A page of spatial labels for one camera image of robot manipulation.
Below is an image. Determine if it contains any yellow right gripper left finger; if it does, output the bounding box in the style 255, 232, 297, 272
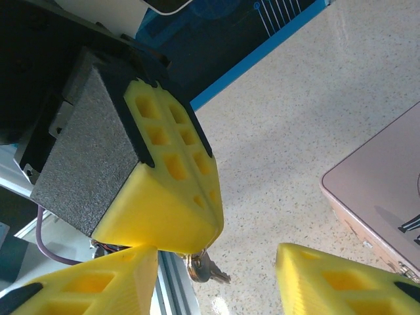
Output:
0, 245, 159, 315

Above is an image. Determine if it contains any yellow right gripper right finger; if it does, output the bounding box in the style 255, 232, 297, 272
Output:
274, 242, 420, 315

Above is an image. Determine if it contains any brass key with ring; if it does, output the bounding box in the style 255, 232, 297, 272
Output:
178, 247, 232, 285

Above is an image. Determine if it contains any pink cartoon tin box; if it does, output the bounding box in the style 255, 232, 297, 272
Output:
320, 101, 420, 283

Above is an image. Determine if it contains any blue table edge strip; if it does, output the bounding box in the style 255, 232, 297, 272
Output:
189, 0, 331, 114

